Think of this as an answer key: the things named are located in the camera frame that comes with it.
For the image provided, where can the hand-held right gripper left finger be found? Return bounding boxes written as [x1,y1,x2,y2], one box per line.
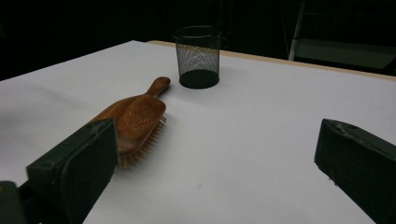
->
[26,118,120,224]

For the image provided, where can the wooden hairbrush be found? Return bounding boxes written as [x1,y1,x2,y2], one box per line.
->
[90,77,172,169]

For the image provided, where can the black mesh pen cup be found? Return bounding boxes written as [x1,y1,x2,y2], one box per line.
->
[173,25,222,90]

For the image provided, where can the white-legged desk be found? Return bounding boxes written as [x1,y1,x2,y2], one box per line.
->
[288,0,396,71]

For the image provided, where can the white table mat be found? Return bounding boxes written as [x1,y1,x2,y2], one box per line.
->
[0,40,396,224]

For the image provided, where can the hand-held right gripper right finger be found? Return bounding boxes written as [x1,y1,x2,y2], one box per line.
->
[314,119,396,224]

